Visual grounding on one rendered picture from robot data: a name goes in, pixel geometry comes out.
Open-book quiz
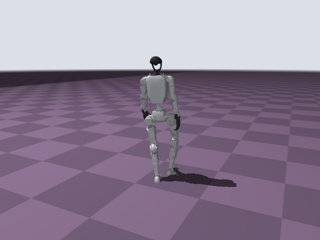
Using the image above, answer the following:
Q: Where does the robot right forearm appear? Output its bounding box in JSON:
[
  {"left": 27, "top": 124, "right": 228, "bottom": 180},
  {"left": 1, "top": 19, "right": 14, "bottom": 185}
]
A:
[{"left": 171, "top": 94, "right": 180, "bottom": 117}]

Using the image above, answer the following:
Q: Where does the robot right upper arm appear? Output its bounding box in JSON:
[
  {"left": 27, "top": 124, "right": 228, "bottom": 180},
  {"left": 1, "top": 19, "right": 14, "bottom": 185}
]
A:
[{"left": 165, "top": 75, "right": 175, "bottom": 101}]

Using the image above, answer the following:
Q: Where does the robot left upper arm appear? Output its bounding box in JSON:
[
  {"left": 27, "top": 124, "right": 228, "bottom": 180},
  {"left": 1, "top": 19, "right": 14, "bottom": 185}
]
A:
[{"left": 140, "top": 76, "right": 148, "bottom": 100}]

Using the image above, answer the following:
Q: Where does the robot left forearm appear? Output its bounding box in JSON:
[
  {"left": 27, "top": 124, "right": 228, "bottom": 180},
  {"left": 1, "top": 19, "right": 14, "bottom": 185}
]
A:
[{"left": 140, "top": 94, "right": 147, "bottom": 112}]

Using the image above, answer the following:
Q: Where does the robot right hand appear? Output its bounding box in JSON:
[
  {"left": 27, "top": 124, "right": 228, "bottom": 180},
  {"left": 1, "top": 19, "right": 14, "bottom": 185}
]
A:
[{"left": 174, "top": 114, "right": 180, "bottom": 131}]

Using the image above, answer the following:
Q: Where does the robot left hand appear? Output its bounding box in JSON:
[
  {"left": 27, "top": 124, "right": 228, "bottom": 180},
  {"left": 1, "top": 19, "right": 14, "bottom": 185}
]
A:
[{"left": 142, "top": 110, "right": 151, "bottom": 120}]

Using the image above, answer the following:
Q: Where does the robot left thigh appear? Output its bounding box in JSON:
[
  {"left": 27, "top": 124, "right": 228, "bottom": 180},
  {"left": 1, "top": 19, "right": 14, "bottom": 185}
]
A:
[{"left": 144, "top": 115, "right": 159, "bottom": 154}]

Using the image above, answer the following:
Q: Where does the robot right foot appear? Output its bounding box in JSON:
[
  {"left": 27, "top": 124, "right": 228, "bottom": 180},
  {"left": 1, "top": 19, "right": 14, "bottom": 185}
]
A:
[{"left": 165, "top": 169, "right": 177, "bottom": 175}]

